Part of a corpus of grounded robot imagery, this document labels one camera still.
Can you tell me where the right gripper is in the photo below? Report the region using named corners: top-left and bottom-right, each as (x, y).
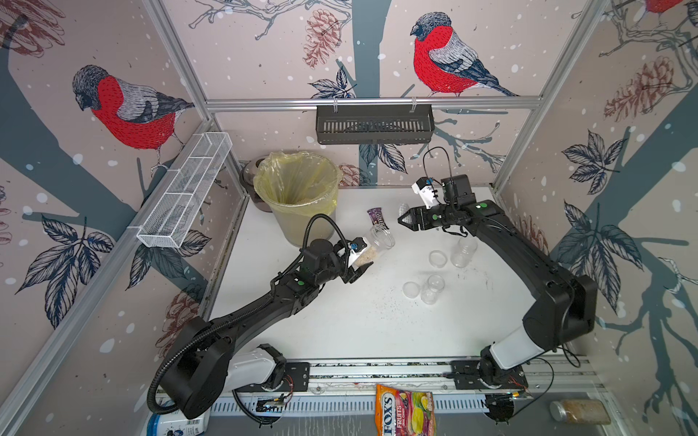
top-left (398, 203), bottom-right (459, 230)

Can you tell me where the wide jar patterned lid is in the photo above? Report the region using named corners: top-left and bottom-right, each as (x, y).
top-left (353, 225), bottom-right (396, 268)

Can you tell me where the clear jar lid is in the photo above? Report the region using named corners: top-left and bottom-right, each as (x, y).
top-left (428, 250), bottom-right (448, 269)
top-left (402, 282), bottom-right (422, 299)

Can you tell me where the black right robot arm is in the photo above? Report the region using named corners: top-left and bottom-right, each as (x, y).
top-left (397, 200), bottom-right (598, 378)

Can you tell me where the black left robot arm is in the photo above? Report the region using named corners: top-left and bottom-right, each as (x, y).
top-left (147, 214), bottom-right (371, 419)

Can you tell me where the purple candy packet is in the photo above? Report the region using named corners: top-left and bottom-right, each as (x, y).
top-left (367, 207), bottom-right (389, 232)

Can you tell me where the black hanging basket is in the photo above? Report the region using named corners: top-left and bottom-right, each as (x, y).
top-left (316, 104), bottom-right (436, 145)

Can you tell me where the bin with yellow bag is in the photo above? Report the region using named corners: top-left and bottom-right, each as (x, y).
top-left (254, 151), bottom-right (343, 247)

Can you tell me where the Fox's candy bag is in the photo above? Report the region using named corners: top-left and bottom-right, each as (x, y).
top-left (374, 384), bottom-right (436, 436)

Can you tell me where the grey metal bowl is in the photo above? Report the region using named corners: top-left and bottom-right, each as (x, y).
top-left (239, 156), bottom-right (272, 213)

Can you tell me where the white blue-lid container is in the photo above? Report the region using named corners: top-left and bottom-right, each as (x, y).
top-left (141, 411), bottom-right (211, 436)

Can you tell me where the grain-filled jar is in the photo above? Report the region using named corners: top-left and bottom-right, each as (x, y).
top-left (549, 399), bottom-right (611, 425)

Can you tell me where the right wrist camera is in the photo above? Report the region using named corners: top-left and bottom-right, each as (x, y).
top-left (411, 173), bottom-right (473, 208)

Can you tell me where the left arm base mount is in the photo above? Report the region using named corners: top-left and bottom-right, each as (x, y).
top-left (224, 343), bottom-right (310, 392)

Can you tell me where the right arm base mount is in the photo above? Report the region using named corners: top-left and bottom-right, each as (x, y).
top-left (445, 359), bottom-right (529, 391)

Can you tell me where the white wire shelf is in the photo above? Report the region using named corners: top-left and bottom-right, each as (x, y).
top-left (136, 132), bottom-right (232, 248)

